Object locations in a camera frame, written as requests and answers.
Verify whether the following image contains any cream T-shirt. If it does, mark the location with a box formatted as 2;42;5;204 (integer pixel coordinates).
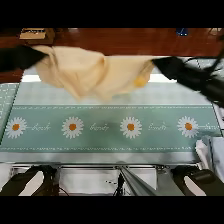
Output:
31;44;158;103

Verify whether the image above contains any blue object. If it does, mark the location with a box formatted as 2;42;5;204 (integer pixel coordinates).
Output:
175;27;190;37

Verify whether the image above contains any cardboard box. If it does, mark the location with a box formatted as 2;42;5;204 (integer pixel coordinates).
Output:
18;27;56;46

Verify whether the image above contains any pale blue garment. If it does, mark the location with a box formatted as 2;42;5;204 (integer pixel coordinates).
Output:
207;134;224;183

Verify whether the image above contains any black cable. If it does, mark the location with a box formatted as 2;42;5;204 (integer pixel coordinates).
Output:
105;173;126;197

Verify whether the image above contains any silver frame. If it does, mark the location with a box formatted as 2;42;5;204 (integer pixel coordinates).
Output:
9;161;203;197

